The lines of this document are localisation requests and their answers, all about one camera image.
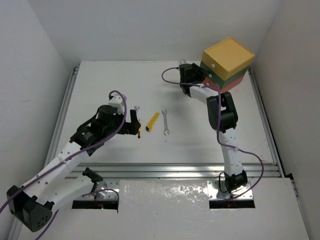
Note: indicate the wide yellow utility knife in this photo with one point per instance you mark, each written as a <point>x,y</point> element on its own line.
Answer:
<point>152,121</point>

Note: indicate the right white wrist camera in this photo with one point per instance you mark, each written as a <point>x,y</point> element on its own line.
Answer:
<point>182,62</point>

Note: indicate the aluminium front rail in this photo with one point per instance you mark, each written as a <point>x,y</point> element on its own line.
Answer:
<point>150,171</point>

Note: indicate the small silver wrench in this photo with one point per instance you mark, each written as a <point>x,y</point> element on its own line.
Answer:
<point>136,108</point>

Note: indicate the red drawer box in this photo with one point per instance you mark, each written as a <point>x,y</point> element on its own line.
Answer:
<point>225,87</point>

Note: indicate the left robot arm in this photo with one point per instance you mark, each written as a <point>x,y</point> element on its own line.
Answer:
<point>36,201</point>

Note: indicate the aluminium left rail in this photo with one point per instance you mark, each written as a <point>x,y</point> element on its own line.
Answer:
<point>61,116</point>

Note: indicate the aluminium rail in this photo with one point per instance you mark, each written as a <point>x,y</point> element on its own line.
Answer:
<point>61,116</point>
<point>150,171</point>
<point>266,125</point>

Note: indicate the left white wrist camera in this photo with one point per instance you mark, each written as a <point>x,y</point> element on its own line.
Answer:
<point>117,102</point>

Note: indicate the aluminium right rail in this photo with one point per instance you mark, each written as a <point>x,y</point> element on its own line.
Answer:
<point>266,125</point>

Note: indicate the slim yellow utility knife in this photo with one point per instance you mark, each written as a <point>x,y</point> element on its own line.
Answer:
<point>139,130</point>

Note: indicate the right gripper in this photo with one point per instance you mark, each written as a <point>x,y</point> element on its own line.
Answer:
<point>201,73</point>

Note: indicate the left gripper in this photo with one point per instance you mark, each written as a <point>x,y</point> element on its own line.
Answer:
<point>132,124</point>

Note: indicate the yellow drawer box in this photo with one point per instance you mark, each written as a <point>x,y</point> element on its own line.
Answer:
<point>227,58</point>

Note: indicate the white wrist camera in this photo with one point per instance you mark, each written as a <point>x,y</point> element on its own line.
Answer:
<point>117,102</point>
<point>182,62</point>

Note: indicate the large silver wrench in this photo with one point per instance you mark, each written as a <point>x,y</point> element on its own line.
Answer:
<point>166,131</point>

